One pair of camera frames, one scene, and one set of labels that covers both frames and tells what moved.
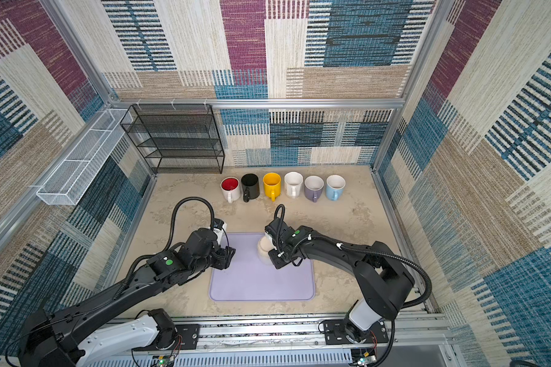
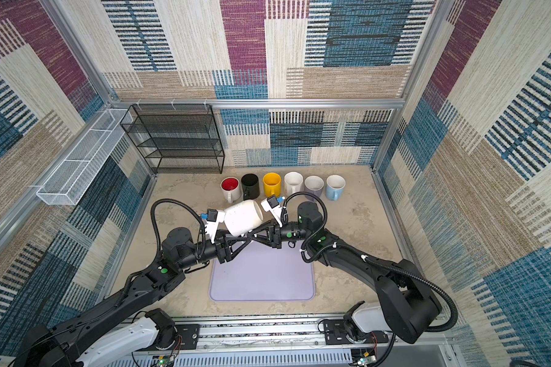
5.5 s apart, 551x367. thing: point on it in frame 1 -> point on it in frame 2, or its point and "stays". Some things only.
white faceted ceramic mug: [292, 182] stays
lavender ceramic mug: [314, 185] stays
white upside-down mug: [229, 188] stays
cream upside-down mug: [264, 246] -> [242, 217]
